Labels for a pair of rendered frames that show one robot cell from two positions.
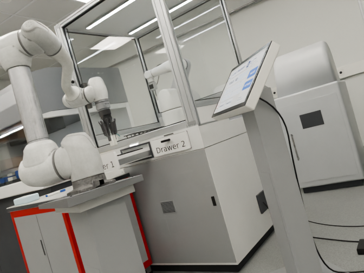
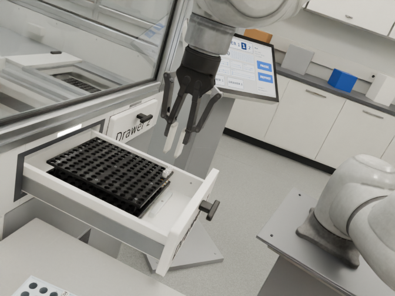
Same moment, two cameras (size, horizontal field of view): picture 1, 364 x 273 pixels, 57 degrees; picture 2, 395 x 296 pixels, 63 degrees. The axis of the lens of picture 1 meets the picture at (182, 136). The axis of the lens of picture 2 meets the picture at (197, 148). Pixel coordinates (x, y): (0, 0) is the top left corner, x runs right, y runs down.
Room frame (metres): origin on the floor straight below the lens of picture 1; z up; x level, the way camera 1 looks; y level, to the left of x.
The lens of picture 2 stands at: (2.36, 1.04, 1.28)
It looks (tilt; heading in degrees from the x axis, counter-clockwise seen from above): 24 degrees down; 245
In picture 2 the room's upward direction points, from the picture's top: 19 degrees clockwise
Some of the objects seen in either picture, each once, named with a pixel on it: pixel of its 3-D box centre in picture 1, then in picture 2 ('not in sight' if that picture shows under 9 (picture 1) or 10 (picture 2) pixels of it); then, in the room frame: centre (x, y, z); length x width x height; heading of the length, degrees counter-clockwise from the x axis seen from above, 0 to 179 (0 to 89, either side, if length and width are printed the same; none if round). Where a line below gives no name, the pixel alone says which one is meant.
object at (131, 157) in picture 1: (124, 158); (109, 178); (2.25, 0.41, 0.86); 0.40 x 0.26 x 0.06; 145
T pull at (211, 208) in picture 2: not in sight; (207, 207); (2.06, 0.54, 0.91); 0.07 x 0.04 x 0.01; 55
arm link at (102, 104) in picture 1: (102, 105); (208, 36); (2.13, 0.43, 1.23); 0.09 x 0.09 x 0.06
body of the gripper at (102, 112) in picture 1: (105, 116); (197, 72); (2.13, 0.43, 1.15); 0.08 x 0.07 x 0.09; 145
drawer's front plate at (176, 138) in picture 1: (170, 144); (133, 123); (2.16, 0.09, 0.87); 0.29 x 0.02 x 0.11; 55
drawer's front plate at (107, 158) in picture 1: (101, 164); (192, 214); (2.08, 0.53, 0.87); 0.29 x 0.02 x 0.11; 55
